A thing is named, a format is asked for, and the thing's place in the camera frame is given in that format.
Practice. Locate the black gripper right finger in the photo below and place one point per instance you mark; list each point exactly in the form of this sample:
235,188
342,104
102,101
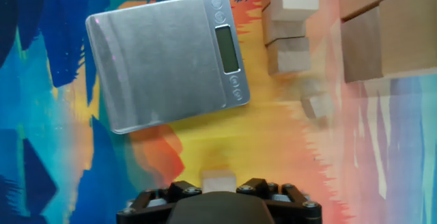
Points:
293,212

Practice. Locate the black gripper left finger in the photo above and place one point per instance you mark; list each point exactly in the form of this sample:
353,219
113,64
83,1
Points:
147,212

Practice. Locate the tiny wooden cube block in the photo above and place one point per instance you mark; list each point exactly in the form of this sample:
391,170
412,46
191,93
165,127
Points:
317,107

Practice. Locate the forest sunset print cloth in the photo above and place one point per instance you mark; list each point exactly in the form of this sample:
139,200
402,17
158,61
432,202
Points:
51,114

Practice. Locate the silver digital kitchen scale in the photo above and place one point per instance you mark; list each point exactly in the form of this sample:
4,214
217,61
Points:
160,63

